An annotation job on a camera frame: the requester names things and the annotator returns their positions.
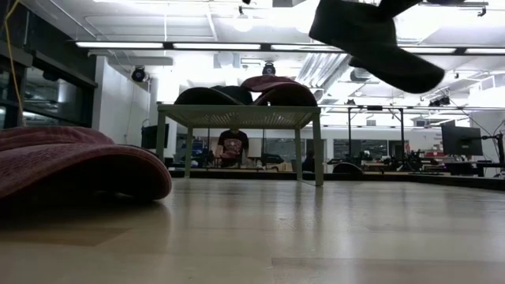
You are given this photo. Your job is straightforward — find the dark grey baseball cap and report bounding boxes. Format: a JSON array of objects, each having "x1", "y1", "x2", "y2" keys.
[
  {"x1": 173, "y1": 84, "x2": 254, "y2": 107},
  {"x1": 308, "y1": 0, "x2": 447, "y2": 95}
]

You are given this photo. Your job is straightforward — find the maroon baseball cap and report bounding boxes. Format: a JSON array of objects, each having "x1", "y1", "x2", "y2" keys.
[
  {"x1": 0, "y1": 125, "x2": 174, "y2": 202},
  {"x1": 254, "y1": 82, "x2": 319, "y2": 107},
  {"x1": 239, "y1": 74, "x2": 301, "y2": 94}
]

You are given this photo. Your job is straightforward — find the black framed background table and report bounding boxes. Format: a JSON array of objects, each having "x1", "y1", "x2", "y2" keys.
[{"x1": 346, "y1": 104, "x2": 406, "y2": 161}]

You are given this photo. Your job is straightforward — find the large black monitor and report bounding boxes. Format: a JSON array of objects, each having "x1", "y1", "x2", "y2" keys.
[{"x1": 440, "y1": 120, "x2": 484, "y2": 157}]

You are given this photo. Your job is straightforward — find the green perforated metal shelf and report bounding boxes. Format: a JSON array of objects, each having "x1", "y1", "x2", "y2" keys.
[{"x1": 155, "y1": 103, "x2": 325, "y2": 188}]

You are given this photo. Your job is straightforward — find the person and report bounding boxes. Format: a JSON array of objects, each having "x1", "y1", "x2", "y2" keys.
[{"x1": 215, "y1": 127, "x2": 250, "y2": 169}]

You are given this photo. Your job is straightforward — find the long ceiling light bar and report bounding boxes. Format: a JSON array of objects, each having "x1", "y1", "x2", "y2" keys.
[{"x1": 73, "y1": 40, "x2": 505, "y2": 56}]

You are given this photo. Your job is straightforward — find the small black monitor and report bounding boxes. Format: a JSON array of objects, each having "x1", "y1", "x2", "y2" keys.
[{"x1": 140, "y1": 123, "x2": 170, "y2": 150}]

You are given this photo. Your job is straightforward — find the black framed glass partition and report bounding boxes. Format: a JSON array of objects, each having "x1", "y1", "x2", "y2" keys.
[{"x1": 0, "y1": 0, "x2": 99, "y2": 130}]

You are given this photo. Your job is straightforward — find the silver ventilation duct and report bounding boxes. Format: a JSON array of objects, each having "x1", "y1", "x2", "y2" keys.
[{"x1": 295, "y1": 50, "x2": 374, "y2": 94}]

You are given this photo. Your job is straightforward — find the black aluminium table frame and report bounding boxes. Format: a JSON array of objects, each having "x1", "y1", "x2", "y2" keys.
[{"x1": 168, "y1": 167, "x2": 505, "y2": 193}]

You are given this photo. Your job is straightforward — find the yellow hanging cable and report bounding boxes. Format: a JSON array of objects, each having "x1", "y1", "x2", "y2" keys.
[{"x1": 0, "y1": 0, "x2": 28, "y2": 130}]

